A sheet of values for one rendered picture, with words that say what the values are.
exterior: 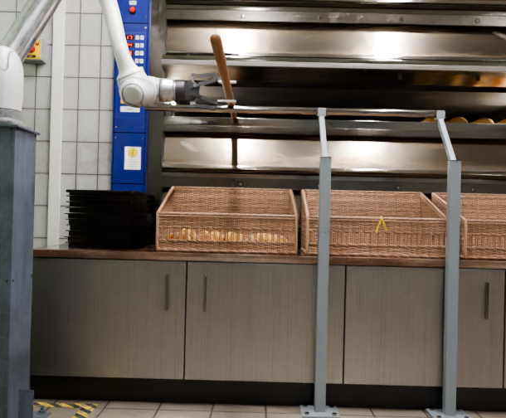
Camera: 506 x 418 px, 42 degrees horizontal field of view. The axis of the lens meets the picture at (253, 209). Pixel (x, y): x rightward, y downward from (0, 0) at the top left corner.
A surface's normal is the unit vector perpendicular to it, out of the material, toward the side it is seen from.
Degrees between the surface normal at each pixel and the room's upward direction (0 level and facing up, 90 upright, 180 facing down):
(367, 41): 70
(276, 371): 90
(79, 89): 90
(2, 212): 90
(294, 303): 90
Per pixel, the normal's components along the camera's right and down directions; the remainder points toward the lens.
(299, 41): 0.00, -0.35
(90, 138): -0.01, -0.01
